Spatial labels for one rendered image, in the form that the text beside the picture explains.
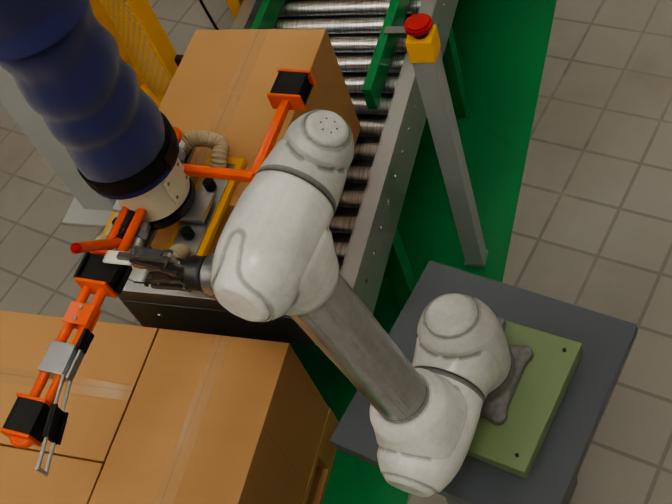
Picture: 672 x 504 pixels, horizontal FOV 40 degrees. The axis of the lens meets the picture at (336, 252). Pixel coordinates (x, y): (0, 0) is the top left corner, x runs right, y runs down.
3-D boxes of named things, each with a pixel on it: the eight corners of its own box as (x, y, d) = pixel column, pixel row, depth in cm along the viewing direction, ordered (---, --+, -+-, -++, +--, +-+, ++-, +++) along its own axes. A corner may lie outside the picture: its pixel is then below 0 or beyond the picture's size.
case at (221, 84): (243, 123, 294) (195, 29, 262) (361, 127, 279) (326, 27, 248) (177, 282, 264) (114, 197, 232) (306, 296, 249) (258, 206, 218)
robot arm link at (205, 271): (232, 306, 194) (207, 303, 196) (245, 270, 199) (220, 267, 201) (217, 283, 187) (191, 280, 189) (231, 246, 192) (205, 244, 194)
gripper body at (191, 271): (194, 278, 190) (154, 274, 193) (208, 299, 196) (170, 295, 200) (206, 248, 193) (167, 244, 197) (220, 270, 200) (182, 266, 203)
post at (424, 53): (468, 249, 311) (410, 24, 233) (488, 250, 309) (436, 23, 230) (464, 266, 308) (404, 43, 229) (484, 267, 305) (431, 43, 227)
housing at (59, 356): (61, 348, 198) (50, 339, 194) (87, 354, 195) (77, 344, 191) (46, 378, 194) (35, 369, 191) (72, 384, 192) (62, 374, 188)
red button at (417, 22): (410, 23, 233) (406, 11, 230) (437, 23, 230) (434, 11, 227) (404, 43, 229) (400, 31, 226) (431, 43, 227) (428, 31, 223)
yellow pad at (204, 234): (212, 159, 230) (204, 146, 226) (247, 162, 227) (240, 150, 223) (159, 274, 215) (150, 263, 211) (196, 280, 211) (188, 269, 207)
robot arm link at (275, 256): (497, 412, 181) (460, 518, 172) (426, 398, 191) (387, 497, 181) (319, 162, 128) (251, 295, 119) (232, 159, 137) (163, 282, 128)
